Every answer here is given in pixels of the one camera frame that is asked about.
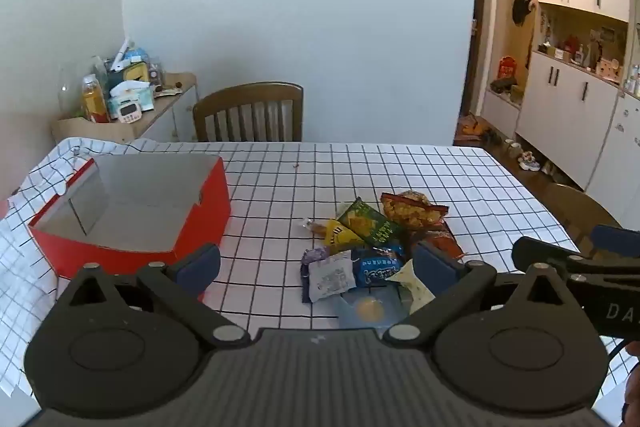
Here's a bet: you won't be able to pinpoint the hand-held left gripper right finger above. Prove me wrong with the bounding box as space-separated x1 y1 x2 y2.
382 241 587 348

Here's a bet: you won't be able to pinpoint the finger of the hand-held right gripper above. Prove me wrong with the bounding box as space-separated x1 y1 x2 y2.
590 224 640 253
512 236 601 288

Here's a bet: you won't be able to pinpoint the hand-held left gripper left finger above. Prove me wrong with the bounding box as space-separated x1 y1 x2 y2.
52 243 251 348

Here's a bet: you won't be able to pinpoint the red brown snack packet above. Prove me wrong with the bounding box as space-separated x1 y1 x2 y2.
425 227 463 260

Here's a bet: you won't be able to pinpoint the cream triangular snack packet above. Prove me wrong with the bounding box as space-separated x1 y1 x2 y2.
387 259 436 315

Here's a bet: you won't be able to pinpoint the blue snack packet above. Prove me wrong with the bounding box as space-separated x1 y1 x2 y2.
351 247 405 289

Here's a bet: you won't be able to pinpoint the clear orange snack bag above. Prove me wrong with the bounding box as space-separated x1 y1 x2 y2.
381 190 449 230

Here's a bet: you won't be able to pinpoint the red cardboard box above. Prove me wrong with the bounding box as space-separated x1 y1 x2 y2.
27 154 232 303

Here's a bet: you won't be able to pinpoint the green chip packet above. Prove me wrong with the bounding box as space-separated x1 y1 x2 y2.
336 198 405 250

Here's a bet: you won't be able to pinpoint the clear packet with yellow cake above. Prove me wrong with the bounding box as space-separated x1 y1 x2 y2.
336 287 411 333

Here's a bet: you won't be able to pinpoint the yellow candy packet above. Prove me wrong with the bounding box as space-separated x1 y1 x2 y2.
324 219 358 253

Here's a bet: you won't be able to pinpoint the white snack packet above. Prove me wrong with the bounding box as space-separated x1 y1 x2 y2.
307 251 357 303

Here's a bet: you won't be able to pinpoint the purple candy packet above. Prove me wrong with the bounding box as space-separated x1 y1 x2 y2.
300 247 331 280

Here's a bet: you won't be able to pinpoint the person's right hand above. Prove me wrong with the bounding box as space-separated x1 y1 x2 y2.
621 341 640 425

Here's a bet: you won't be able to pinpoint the white checked tablecloth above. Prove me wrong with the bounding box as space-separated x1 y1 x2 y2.
0 137 640 408

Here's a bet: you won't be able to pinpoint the white lower cabinet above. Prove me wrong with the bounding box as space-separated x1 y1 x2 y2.
515 51 640 223

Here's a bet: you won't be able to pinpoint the light wooden side cabinet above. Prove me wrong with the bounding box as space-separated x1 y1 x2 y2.
51 73 198 144

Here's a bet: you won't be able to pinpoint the wooden slatted chair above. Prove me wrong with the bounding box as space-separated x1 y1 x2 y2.
192 82 304 142

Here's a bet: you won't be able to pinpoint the pale green tissue box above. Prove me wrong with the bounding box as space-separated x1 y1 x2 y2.
107 82 155 115

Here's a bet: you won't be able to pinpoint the assorted counter knickknacks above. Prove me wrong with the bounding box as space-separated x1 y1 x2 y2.
537 27 623 80

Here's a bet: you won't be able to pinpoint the orange juice bottle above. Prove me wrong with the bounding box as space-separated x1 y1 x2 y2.
81 75 111 124

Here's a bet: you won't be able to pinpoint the green yellow box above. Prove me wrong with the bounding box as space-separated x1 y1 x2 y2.
107 62 151 90

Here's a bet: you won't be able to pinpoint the clear glass bowl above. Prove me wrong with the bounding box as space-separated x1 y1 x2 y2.
57 57 108 118

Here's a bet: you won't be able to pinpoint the white tube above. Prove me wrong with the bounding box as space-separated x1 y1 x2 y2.
111 38 132 72

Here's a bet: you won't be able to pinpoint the dark wooden door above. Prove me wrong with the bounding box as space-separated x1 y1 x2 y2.
455 0 501 142

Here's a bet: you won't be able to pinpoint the black hanging bag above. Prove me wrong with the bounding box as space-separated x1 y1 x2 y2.
511 0 535 26

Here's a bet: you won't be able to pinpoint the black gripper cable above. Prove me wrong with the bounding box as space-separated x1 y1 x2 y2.
606 338 632 360

